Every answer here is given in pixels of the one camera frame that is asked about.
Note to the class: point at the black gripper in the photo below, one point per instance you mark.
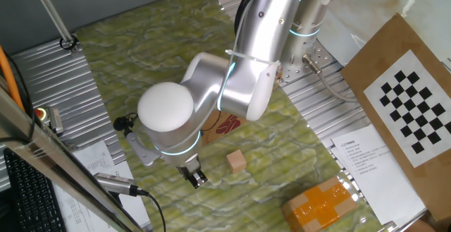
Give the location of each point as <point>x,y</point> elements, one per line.
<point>188,170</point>

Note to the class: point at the cardboard box with orange tape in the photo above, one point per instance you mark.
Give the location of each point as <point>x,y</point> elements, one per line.
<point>317,204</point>

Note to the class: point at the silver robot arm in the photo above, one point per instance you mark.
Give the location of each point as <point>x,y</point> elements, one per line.
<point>165,106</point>

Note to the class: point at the small wooden cube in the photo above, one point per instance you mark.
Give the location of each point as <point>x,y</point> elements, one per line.
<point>236,161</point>

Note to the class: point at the printed white paper sheet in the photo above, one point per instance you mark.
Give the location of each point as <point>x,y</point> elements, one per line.
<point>77,214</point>
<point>95,154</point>
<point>377,175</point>

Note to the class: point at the white zip tie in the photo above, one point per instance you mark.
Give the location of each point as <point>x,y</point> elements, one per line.
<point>246,57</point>

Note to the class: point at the green marble pattern mat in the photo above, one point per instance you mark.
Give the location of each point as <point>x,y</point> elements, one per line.
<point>158,48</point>

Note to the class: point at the red emergency stop button box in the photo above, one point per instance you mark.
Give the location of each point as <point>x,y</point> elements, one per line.
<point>53,119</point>

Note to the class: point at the black keyboard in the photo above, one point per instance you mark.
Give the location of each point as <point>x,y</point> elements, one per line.
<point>31,196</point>

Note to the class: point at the orange tube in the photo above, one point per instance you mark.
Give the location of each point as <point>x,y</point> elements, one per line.
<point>8,77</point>

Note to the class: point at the checkerboard calibration paper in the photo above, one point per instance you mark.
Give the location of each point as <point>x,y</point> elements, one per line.
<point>408,105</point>

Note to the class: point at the brown cardboard board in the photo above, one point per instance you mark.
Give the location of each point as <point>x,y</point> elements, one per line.
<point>394,41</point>

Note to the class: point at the white marble pattern sheet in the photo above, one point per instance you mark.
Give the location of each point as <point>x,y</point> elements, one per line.
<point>370,6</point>

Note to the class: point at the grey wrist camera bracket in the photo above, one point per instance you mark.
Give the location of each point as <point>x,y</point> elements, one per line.
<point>141,151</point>

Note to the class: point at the silver ribbed camera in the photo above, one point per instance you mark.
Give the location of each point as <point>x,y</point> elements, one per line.
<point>114,183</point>

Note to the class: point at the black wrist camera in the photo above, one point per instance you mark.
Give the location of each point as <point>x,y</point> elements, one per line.
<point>120,123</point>

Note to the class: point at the metal frame beam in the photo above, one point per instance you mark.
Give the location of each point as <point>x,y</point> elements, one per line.
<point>53,154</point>

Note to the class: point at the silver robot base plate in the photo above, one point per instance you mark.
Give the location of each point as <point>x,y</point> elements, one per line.
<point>326,57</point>

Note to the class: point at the aluminium post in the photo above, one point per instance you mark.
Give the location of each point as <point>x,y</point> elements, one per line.
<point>51,10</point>

